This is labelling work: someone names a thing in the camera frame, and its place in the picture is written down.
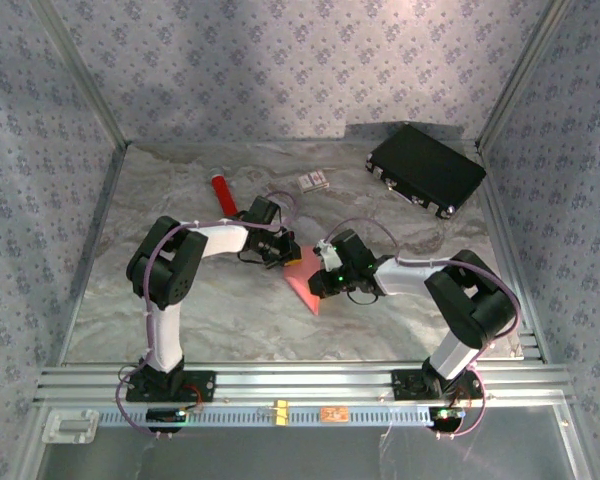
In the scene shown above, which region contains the pink paper sheet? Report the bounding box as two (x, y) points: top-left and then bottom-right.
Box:
(282, 244), (331, 317)

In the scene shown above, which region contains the red glitter tube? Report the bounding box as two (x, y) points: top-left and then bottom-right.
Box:
(209, 171), (239, 217)

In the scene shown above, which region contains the small playing card box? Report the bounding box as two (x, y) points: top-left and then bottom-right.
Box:
(295, 169), (330, 194)

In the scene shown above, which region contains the black hard case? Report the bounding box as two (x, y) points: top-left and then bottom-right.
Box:
(364, 123), (487, 220)

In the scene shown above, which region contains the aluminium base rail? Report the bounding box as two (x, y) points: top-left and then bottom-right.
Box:
(34, 362), (574, 409)

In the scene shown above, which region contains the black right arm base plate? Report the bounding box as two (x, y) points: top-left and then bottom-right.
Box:
(392, 368), (484, 401)

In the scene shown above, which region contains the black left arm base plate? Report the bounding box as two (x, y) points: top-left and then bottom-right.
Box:
(124, 369), (217, 404)

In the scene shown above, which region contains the grey slotted cable duct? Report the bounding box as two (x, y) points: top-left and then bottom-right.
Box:
(97, 405), (431, 426)

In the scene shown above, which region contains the aluminium table side rail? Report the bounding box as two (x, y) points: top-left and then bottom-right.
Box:
(477, 142), (549, 364)
(54, 143), (129, 366)

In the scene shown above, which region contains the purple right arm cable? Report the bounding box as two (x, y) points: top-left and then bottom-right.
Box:
(324, 217), (524, 441)

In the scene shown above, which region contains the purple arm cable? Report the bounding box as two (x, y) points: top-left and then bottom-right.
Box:
(114, 189), (301, 441)
(324, 217), (524, 441)

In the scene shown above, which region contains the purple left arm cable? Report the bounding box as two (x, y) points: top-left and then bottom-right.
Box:
(114, 189), (301, 441)

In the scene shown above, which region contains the aluminium frame post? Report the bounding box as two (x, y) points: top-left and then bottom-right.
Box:
(29, 0), (131, 149)
(474, 0), (576, 150)

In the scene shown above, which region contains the white plastic bracket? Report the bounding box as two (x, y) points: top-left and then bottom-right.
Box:
(42, 408), (100, 445)

